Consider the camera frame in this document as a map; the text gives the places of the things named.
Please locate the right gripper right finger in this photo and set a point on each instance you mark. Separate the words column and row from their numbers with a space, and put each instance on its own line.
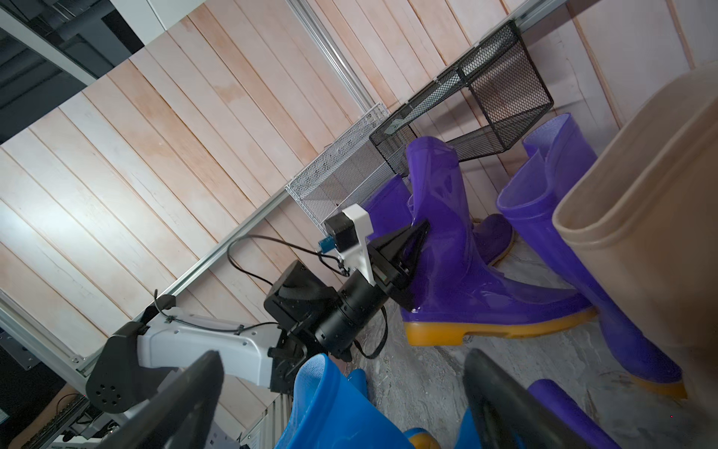
column 505, row 415

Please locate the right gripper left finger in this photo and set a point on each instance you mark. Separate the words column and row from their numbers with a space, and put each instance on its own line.
column 181, row 416

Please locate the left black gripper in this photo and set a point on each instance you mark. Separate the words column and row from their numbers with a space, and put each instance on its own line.
column 394, row 258

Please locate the blue boot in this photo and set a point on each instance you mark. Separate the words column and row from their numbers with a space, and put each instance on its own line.
column 330, row 412

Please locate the beige boot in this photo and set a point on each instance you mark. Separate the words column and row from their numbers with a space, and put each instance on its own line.
column 645, row 217

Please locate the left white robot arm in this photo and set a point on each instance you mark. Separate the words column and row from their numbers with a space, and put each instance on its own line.
column 309, row 318

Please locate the purple boot small hidden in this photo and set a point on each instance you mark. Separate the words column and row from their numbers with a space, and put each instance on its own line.
column 388, row 207

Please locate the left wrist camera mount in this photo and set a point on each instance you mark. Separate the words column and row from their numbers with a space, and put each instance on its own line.
column 350, row 230

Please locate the white wire mesh shelf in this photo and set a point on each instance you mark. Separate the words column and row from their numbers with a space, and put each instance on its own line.
column 348, row 171

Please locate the black wire mesh basket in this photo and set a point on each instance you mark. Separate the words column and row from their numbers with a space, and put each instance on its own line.
column 503, row 90

